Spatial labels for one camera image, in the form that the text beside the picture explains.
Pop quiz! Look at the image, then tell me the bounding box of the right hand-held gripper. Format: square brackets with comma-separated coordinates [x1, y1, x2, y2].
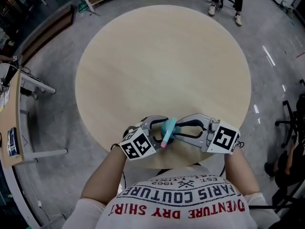
[174, 114, 241, 156]

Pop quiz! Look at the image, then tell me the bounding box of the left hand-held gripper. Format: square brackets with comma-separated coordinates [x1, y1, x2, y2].
[118, 114, 170, 162]

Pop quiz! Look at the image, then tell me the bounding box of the person's left forearm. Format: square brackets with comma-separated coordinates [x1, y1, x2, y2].
[80, 144, 127, 206]

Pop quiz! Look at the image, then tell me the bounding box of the person's right forearm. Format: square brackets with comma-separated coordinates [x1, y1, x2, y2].
[223, 146, 261, 197]

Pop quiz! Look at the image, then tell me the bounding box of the person's white printed t-shirt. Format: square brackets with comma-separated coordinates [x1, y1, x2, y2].
[62, 164, 282, 229]

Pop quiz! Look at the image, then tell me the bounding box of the black mesh office chair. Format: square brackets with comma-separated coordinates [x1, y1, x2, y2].
[274, 79, 305, 150]

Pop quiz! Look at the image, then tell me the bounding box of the dark blue box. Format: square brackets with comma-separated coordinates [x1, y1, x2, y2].
[7, 127, 20, 156]

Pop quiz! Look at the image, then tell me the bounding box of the light wood rectangular desk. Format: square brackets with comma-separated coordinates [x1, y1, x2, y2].
[0, 69, 69, 169]

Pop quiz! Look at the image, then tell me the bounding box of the dark wooden platform step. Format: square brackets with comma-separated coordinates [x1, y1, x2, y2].
[20, 4, 75, 65]

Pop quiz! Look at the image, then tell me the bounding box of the round beige pedestal table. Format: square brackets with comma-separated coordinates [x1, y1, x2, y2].
[75, 5, 252, 170]

